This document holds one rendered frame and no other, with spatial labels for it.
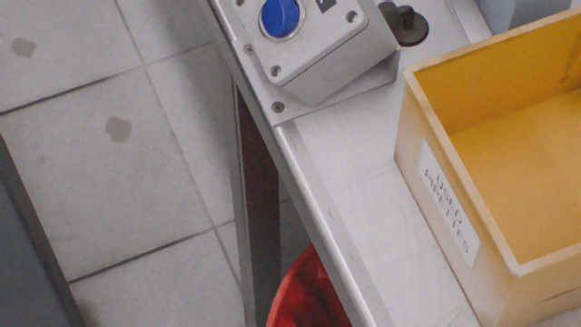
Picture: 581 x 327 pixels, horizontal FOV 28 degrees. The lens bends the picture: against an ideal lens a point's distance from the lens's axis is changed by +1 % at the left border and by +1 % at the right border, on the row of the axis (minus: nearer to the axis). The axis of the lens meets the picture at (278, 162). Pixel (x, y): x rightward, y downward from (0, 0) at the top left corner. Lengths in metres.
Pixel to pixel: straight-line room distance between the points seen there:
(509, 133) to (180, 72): 1.12
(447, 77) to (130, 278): 1.05
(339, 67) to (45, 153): 1.10
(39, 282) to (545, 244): 0.51
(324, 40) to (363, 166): 0.09
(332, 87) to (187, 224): 0.97
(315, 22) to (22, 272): 0.44
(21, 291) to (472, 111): 0.50
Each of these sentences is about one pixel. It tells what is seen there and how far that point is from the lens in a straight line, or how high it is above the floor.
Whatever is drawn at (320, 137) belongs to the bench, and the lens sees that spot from 0.74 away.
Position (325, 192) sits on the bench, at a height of 0.88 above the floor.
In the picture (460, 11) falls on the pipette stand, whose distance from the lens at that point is 0.79.
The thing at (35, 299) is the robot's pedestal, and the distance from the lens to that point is 1.10.
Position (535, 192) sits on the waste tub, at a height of 0.88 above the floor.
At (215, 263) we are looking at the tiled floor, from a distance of 1.66.
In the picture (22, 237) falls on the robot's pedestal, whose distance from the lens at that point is 0.99.
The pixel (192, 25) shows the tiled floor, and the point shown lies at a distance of 1.86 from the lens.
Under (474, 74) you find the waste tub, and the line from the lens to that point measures 0.68.
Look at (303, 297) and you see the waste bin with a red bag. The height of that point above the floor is 0.42.
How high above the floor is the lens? 1.52
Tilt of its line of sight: 61 degrees down
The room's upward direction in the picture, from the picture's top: 2 degrees counter-clockwise
